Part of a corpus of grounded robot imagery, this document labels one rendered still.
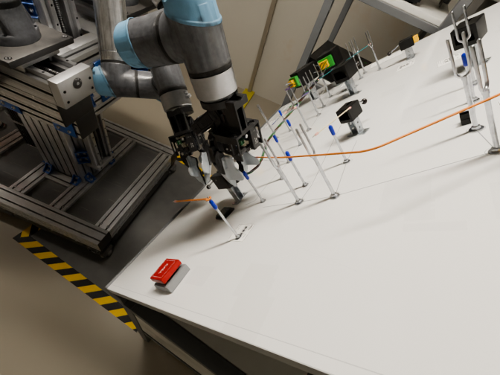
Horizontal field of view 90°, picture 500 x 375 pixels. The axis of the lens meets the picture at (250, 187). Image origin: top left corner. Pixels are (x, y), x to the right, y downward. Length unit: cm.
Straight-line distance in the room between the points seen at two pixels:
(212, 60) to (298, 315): 37
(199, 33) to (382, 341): 42
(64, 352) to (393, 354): 158
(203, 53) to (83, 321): 152
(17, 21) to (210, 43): 70
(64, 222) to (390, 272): 159
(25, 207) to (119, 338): 87
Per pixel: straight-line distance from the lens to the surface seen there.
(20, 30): 103
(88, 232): 163
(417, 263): 32
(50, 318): 177
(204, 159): 71
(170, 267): 53
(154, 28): 46
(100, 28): 84
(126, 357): 164
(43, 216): 176
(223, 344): 84
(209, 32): 42
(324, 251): 37
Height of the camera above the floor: 163
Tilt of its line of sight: 50 degrees down
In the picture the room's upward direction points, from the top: 23 degrees clockwise
